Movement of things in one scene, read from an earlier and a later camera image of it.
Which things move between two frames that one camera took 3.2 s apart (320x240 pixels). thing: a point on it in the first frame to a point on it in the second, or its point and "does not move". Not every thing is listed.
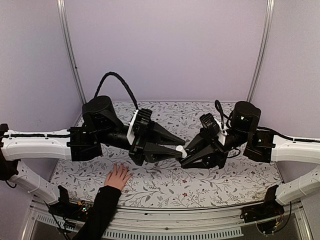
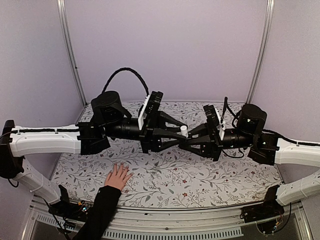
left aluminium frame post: x=61 y=6 does not move
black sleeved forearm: x=101 y=214 does not move
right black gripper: x=214 y=153 to x=209 y=149
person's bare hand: x=119 y=177 does not move
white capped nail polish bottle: x=180 y=148 to x=184 y=131
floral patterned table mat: x=238 y=183 does not move
